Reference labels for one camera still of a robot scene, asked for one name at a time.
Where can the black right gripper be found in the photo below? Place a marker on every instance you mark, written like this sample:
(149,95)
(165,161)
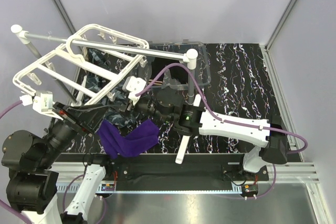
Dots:
(129,107)

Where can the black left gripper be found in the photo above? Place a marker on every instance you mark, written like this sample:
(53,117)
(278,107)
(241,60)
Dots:
(87,117)

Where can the dark patterned sock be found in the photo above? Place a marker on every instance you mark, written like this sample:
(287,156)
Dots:
(116,97)

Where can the purple fleece sock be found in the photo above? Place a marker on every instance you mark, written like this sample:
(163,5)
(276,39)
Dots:
(141,139)

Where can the black striped sock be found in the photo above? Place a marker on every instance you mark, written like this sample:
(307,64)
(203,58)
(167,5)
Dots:
(176,72)

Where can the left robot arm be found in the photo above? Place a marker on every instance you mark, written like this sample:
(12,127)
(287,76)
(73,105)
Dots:
(32,190)

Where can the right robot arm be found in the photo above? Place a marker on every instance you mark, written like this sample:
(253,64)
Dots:
(269,140)

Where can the white clip drying hanger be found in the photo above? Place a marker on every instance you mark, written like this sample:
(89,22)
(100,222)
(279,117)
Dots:
(65,52)

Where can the metal hanging rack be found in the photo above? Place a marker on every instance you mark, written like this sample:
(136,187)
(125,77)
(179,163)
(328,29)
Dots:
(187,60)

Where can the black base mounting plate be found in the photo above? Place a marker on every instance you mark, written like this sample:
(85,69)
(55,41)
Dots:
(160,172)

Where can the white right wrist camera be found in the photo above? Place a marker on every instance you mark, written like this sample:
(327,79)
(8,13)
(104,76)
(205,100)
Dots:
(133,85)

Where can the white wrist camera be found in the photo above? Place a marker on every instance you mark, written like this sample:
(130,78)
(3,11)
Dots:
(41,102)
(133,85)

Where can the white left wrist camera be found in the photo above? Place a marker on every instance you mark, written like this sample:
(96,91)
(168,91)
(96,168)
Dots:
(41,102)

